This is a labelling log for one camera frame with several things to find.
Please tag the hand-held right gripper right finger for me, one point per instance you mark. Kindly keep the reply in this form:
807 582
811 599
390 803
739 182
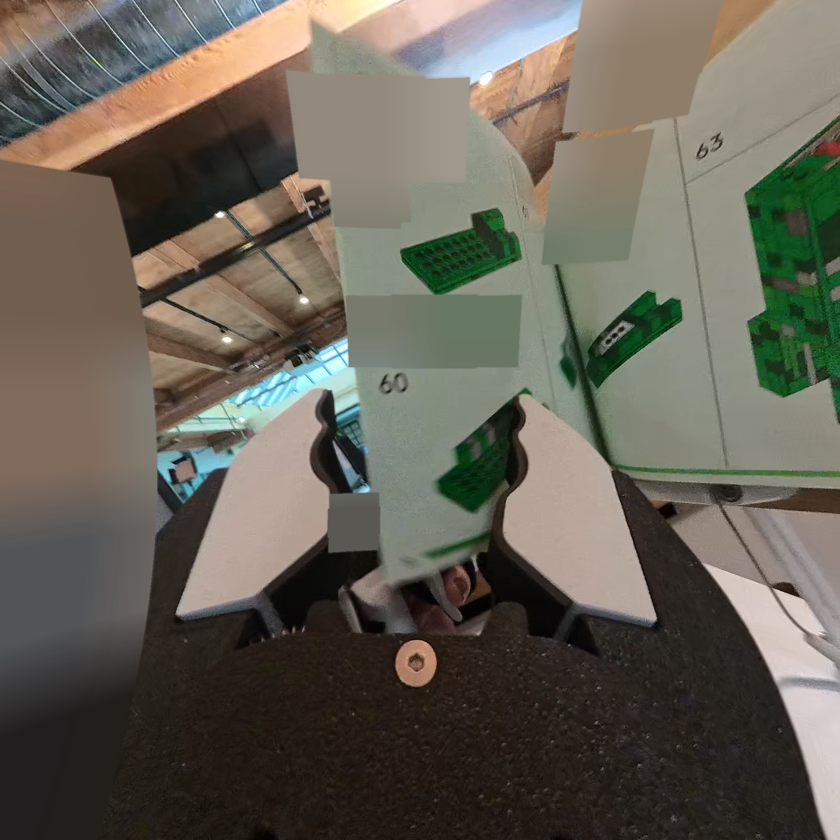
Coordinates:
571 525

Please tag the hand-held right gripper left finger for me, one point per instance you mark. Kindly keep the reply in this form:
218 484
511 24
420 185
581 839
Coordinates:
262 512

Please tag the green brick instruction booklet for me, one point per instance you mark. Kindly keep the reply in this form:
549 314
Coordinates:
646 407

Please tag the grey-topped desk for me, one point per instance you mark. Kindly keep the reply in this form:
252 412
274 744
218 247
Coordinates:
787 754

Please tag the person's left hand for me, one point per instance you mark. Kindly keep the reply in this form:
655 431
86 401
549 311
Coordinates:
459 584

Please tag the white booklet stand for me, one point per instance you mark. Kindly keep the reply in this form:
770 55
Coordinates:
689 493

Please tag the black ceiling-mounted device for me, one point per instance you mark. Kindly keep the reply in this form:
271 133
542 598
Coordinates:
300 355

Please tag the black ceiling light track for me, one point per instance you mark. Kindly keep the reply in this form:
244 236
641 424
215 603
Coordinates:
249 246

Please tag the silver spiral air duct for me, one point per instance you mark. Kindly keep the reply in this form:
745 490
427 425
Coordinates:
98 59

